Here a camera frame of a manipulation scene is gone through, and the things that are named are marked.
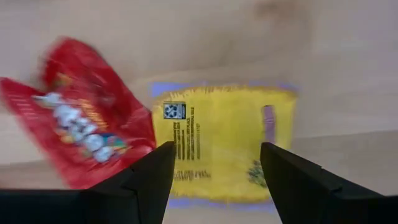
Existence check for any yellow Sour Patch candy pack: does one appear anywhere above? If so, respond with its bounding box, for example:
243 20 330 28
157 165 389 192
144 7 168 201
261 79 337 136
150 82 300 212

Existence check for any red Skittles candy pack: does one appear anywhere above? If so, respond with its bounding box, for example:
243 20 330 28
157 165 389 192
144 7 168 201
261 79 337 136
0 36 158 190

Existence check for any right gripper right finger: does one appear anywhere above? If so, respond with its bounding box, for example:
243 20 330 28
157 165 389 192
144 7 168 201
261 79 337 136
260 141 385 224

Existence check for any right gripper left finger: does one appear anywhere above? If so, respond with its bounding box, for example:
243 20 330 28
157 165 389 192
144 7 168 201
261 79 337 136
88 141 177 224

